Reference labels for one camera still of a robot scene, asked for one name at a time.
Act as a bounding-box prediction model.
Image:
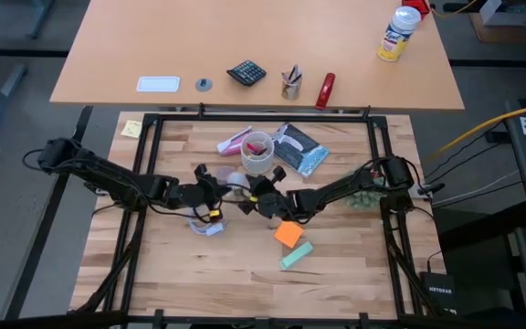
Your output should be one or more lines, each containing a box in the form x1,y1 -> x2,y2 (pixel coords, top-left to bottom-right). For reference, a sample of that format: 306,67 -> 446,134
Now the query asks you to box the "white power strip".
411,183 -> 434,200

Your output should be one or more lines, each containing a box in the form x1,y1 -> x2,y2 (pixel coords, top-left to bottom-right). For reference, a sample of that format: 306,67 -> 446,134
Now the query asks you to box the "red box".
402,0 -> 431,19

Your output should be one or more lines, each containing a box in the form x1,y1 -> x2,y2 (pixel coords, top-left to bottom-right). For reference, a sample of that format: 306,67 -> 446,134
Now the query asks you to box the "white lamp cable with switch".
188,217 -> 227,238

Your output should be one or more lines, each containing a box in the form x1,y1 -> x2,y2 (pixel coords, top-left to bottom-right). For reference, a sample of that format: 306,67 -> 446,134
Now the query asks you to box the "white round lightbulb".
226,171 -> 251,198

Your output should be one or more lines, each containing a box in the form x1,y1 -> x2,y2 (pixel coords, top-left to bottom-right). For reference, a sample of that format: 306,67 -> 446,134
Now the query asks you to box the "yellow sticky note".
120,120 -> 143,140

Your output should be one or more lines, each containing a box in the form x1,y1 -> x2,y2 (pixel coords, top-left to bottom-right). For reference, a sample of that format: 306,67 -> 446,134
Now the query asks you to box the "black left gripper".
171,163 -> 242,225

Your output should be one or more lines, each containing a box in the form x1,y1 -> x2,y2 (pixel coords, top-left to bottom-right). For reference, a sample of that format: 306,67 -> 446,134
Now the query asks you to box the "brown cardboard box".
468,0 -> 526,45

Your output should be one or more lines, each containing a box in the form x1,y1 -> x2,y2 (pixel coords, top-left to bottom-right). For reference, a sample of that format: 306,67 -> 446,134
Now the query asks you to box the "white box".
479,0 -> 526,27

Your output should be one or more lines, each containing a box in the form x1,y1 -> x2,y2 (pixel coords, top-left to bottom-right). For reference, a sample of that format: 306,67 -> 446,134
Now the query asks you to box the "black metal table frame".
68,103 -> 447,329

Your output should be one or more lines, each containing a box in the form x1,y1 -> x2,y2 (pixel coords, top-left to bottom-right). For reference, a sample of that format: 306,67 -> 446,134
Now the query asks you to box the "black calculator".
226,59 -> 268,88

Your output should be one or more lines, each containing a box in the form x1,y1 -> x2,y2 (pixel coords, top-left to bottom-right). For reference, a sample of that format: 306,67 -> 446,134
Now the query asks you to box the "gold metal pencil cup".
281,64 -> 304,101

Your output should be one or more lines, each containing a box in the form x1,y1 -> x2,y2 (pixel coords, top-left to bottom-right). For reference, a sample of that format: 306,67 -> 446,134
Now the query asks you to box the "red stapler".
314,72 -> 337,111

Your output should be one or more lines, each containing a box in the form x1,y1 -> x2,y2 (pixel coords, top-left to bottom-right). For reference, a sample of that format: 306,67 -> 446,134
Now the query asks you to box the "yellow cable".
426,100 -> 526,159

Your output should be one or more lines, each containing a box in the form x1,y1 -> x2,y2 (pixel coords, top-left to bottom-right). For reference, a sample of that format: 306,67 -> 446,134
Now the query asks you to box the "orange sticky note pad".
273,220 -> 306,249

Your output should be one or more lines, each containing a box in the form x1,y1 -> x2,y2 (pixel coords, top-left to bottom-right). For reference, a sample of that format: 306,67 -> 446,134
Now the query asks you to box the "beige wooden desk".
49,0 -> 466,112

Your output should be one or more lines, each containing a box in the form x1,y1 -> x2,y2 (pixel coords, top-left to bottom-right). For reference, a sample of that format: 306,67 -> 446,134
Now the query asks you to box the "white rectangular tray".
135,75 -> 181,94

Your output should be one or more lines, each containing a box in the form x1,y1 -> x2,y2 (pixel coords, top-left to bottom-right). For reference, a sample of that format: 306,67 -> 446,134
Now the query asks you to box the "black network router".
420,271 -> 457,316

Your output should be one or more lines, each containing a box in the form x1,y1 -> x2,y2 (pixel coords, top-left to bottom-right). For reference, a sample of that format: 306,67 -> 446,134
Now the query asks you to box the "small green artificial plant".
344,189 -> 383,211

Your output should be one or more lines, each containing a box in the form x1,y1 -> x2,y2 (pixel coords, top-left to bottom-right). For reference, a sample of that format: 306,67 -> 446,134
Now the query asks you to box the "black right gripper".
237,164 -> 294,219

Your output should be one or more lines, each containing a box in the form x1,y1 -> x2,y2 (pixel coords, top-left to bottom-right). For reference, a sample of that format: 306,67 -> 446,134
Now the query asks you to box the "green eraser block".
279,241 -> 314,271

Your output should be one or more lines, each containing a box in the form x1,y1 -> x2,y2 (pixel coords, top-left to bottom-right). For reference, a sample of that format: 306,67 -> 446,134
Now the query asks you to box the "white textured pen cup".
240,131 -> 276,175

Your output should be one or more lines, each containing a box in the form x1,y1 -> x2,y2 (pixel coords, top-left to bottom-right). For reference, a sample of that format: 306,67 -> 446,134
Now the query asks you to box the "blue packaged item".
271,122 -> 331,174

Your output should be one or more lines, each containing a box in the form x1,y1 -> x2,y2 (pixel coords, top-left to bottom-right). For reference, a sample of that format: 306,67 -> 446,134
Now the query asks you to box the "yellow disinfecting wipes canister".
376,5 -> 422,63

